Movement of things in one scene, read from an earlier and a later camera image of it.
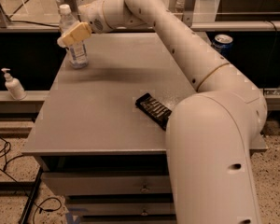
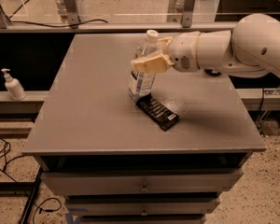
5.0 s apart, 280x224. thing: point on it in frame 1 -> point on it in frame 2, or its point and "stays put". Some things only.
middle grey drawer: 120,208 stays put
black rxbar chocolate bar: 154,109 stays put
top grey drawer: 107,183 stays put
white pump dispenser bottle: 14,86 stays put
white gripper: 91,18 -> 183,54
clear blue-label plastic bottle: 77,53 -> 141,84
